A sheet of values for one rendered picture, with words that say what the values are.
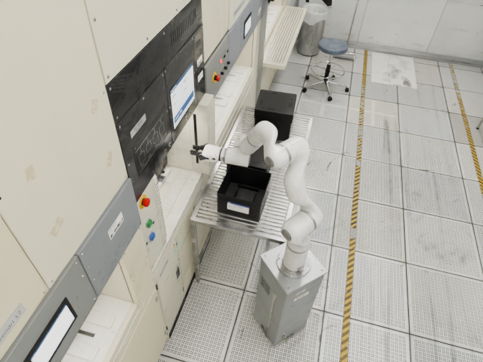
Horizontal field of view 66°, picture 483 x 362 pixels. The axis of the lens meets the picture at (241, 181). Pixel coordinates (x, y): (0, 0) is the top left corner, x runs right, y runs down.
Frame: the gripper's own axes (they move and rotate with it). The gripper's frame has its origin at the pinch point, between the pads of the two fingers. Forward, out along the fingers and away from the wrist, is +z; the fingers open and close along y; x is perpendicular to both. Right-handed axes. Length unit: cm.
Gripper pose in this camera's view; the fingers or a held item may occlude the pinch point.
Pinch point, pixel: (195, 149)
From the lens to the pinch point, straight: 213.9
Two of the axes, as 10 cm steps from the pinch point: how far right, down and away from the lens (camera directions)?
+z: -9.7, -1.8, 1.3
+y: 2.2, -6.9, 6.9
